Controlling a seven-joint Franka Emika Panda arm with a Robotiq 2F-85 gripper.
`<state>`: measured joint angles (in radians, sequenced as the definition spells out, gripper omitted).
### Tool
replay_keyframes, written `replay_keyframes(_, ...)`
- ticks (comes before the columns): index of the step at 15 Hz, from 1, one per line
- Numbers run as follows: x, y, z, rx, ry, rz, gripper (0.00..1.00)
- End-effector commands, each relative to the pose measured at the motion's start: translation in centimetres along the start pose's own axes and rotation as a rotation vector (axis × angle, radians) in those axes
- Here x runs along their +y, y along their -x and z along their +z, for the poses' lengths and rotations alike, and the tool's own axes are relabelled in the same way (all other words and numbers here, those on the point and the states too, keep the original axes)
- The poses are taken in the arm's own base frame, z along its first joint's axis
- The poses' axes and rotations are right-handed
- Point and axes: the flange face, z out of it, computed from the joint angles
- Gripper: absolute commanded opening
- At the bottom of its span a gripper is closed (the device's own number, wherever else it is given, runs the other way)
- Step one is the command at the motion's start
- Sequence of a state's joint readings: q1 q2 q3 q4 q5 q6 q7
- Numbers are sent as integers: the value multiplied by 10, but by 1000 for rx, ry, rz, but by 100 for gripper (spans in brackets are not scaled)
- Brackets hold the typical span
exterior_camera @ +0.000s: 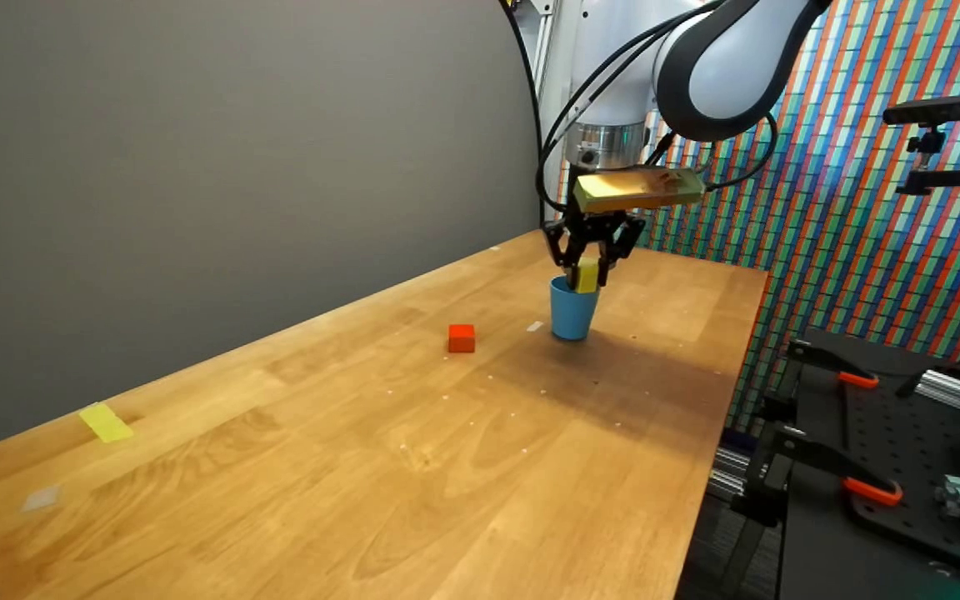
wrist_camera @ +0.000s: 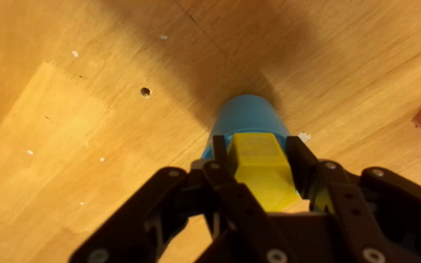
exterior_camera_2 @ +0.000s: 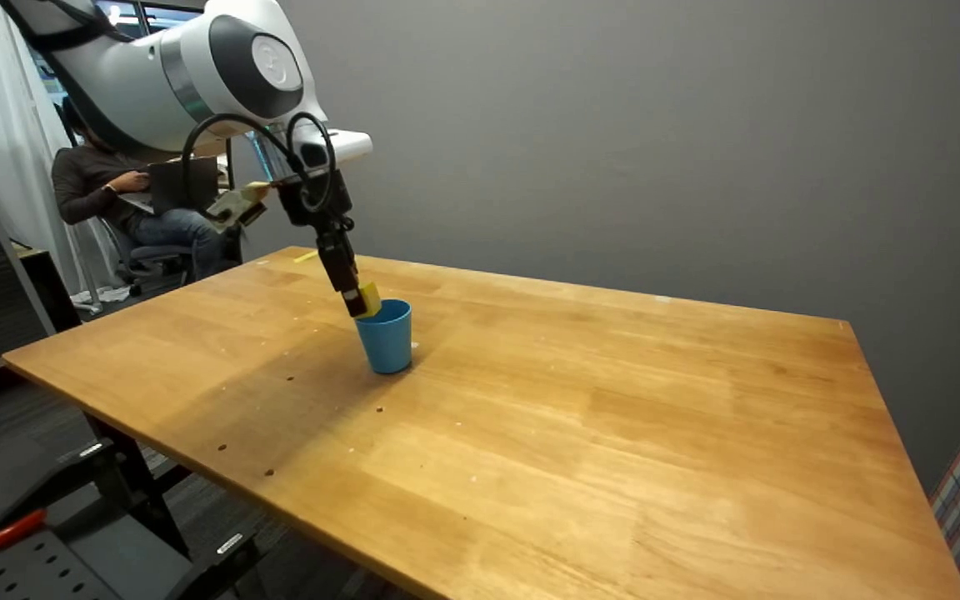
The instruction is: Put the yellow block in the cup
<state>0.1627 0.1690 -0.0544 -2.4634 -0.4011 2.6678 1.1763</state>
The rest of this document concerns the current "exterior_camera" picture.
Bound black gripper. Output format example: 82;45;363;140
542;207;651;291

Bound blue plastic cup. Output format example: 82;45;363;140
545;273;604;348

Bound red block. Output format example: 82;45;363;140
443;320;481;358

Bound black perforated breadboard table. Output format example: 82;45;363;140
675;329;960;600

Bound silver aluminium extrusion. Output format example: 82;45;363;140
909;366;960;415

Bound yellow tape strip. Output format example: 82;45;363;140
75;401;135;447

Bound translucent tape piece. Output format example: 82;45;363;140
19;481;65;518

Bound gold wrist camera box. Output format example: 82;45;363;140
571;163;705;218

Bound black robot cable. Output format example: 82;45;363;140
501;0;782;231

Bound orange-handled black clamp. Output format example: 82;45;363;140
788;337;888;397
772;428;905;514

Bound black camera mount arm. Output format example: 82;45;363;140
892;119;960;199

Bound black stereo camera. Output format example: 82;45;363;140
879;91;960;127

